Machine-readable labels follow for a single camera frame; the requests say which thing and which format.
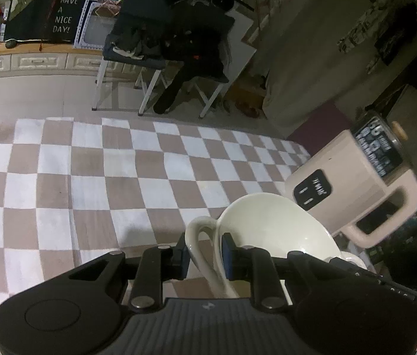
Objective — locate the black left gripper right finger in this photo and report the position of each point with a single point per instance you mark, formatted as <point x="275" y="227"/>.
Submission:
<point x="256" y="266"/>

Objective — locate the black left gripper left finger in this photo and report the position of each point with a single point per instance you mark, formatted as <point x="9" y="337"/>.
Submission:
<point x="156" y="266"/>

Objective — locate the cream two-handled ceramic bowl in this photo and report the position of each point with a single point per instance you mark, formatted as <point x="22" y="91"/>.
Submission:
<point x="261" y="220"/>

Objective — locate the checkered beige white tablecloth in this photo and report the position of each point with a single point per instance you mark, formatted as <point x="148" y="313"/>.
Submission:
<point x="72" y="190"/>

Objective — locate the white low cabinet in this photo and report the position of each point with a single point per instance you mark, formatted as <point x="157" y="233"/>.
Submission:
<point x="41" y="63"/>

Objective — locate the white framed panel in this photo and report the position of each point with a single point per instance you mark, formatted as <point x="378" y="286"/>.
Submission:
<point x="94" y="26"/>

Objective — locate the black have a nice day sign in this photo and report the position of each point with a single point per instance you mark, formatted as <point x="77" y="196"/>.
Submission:
<point x="49" y="21"/>

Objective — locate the beige appliance with handle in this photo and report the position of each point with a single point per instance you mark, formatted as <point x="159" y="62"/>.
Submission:
<point x="355" y="173"/>

